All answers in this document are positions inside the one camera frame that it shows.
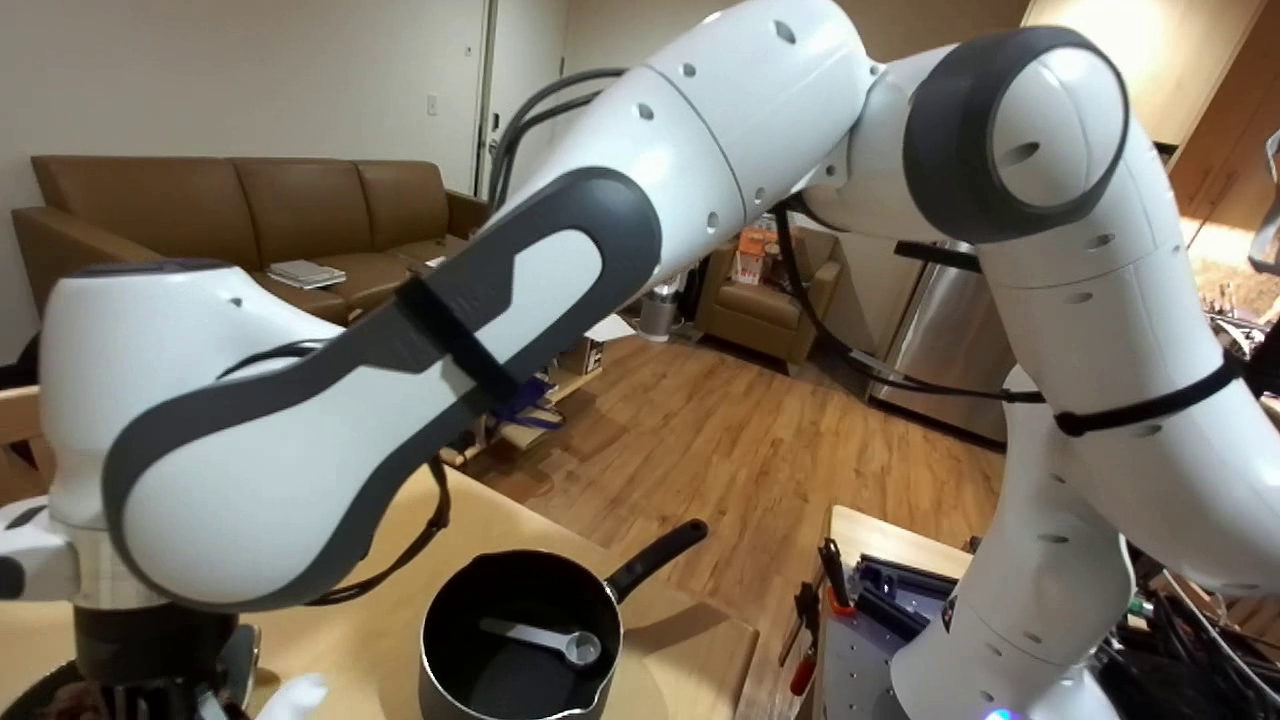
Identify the red black clamp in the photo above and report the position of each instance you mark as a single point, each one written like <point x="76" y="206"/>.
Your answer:
<point x="807" y="615"/>

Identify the brown leather sofa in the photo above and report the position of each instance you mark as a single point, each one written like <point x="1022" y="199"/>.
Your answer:
<point x="132" y="213"/>

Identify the black backpack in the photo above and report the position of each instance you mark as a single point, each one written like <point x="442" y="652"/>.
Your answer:
<point x="16" y="360"/>

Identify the white light switch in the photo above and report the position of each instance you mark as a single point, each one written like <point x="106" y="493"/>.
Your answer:
<point x="433" y="104"/>

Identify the light wooden dining chair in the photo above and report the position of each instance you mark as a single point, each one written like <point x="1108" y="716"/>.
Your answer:
<point x="16" y="415"/>

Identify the stainless steel fridge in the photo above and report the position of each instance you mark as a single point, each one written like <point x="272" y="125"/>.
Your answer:
<point x="935" y="335"/>

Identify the tan armchair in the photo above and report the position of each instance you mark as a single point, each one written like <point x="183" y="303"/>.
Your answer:
<point x="761" y="315"/>

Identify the white paper sheets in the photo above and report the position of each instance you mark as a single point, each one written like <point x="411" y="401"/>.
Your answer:
<point x="613" y="330"/>

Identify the wooden coffee table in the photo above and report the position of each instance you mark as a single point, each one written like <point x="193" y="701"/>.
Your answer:
<point x="526" y="436"/>

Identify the clear measuring spoon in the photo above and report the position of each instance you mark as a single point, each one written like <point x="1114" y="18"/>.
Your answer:
<point x="580" y="651"/>

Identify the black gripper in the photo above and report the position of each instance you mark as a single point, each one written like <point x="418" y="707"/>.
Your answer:
<point x="152" y="661"/>

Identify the white book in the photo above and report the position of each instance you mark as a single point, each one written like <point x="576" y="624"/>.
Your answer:
<point x="304" y="276"/>

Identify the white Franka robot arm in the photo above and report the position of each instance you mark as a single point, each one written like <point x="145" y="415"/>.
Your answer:
<point x="732" y="104"/>

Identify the wooden robot cart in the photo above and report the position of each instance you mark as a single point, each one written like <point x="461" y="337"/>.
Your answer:
<point x="882" y="534"/>

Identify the white door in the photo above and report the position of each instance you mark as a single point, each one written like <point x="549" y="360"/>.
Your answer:
<point x="526" y="53"/>

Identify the orange box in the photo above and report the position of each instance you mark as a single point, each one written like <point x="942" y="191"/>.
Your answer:
<point x="751" y="253"/>

